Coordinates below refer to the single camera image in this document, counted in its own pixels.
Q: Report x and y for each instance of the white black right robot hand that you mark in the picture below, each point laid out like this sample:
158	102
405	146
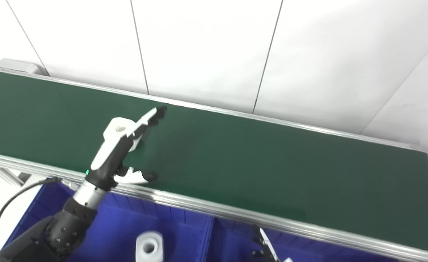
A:
268	254

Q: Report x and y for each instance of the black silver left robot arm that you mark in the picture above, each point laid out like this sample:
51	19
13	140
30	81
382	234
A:
64	225

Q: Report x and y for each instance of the blue plastic bin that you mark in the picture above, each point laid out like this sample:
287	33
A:
236	247
123	225

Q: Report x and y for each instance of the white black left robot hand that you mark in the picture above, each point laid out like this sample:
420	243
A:
106	162

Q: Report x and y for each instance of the green conveyor belt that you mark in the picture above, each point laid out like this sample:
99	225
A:
199	207
254	163

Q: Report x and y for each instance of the white plastic part with hole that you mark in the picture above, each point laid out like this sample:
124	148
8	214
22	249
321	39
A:
149	242
117	127

